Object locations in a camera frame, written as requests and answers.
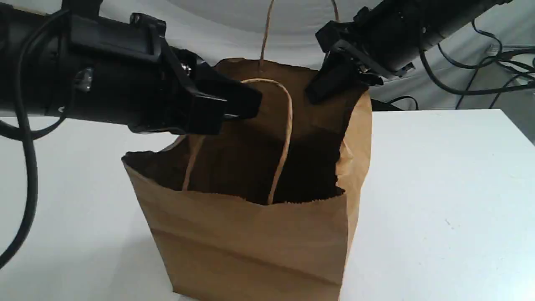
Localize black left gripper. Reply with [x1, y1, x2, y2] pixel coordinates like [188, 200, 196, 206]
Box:
[130, 12, 262, 135]

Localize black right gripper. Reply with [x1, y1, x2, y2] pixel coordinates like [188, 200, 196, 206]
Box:
[305, 0, 427, 105]

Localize brown paper bag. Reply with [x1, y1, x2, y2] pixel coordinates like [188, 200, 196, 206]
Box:
[122, 2, 372, 301]

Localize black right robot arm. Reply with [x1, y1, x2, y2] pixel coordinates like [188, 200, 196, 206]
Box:
[305, 0, 505, 104]

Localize grey backdrop cloth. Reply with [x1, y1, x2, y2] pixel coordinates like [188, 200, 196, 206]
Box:
[0, 0, 535, 117]

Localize black cables at right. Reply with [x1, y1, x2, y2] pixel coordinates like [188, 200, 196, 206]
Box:
[372, 19, 535, 111]

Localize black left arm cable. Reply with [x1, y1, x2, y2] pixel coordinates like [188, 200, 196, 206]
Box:
[0, 10, 71, 268]

